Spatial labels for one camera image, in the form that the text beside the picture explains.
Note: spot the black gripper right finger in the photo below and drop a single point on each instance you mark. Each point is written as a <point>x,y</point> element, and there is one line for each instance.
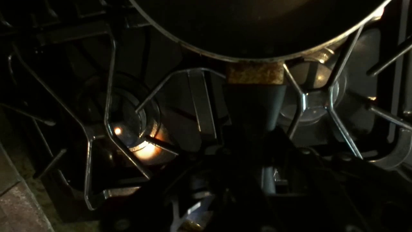
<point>300,185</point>

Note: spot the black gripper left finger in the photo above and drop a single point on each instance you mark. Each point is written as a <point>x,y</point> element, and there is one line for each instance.
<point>197,194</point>

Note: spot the dark nonstick frying pan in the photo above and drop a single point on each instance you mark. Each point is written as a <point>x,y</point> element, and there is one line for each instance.
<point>257,26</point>

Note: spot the black gas stove cooktop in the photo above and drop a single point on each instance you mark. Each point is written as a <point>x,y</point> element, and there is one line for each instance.
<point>180,56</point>

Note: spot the round gas burner cap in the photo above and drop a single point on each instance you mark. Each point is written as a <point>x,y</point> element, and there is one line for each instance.
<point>129,124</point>
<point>315,107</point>

